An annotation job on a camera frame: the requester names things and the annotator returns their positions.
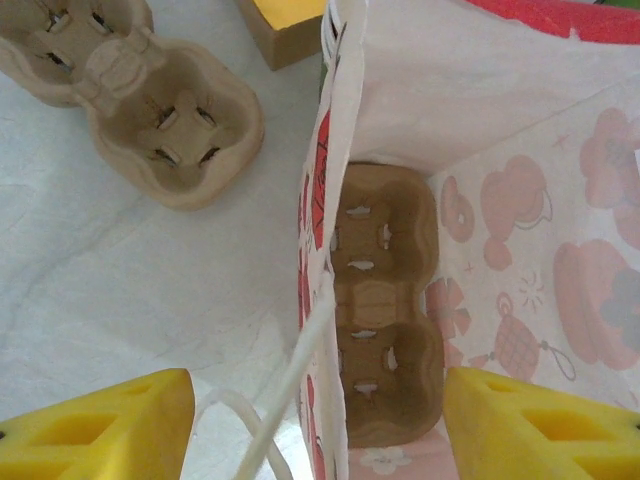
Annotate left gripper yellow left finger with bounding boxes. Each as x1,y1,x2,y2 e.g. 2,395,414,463
0,368,196,480

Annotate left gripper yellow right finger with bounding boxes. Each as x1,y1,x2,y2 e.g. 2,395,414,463
443,367,640,480

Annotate brown cardboard cup carrier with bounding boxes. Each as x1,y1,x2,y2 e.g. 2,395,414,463
327,162,446,449
0,0,266,211

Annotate red white paper bag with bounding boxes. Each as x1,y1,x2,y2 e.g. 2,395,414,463
192,0,640,480

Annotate brown cardboard napkin box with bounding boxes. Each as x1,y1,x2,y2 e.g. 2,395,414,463
234,0,341,72

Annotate yellow napkin stack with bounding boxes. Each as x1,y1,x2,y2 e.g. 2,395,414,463
252,0,326,31

